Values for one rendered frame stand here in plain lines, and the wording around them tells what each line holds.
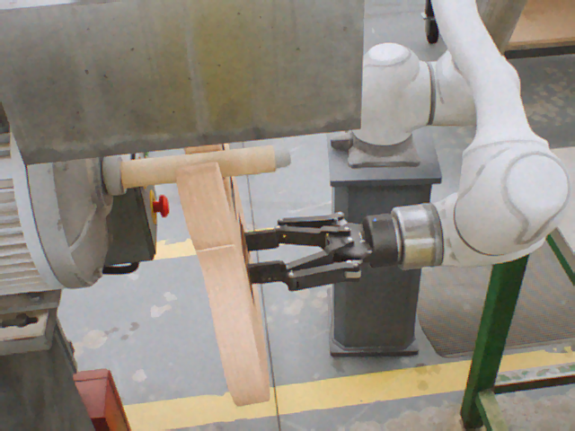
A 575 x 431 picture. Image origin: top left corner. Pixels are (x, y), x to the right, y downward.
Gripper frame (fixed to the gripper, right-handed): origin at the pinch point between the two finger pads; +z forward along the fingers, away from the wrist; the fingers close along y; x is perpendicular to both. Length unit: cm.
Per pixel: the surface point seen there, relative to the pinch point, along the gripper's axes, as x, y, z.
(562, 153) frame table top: -11, 35, -63
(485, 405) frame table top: -82, 35, -54
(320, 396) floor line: -100, 61, -15
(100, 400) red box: -43, 18, 32
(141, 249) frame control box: -9.3, 18.4, 18.0
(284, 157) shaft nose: 18.0, -5.2, -5.6
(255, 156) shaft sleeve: 18.6, -5.3, -2.3
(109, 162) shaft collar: 19.8, -5.0, 14.6
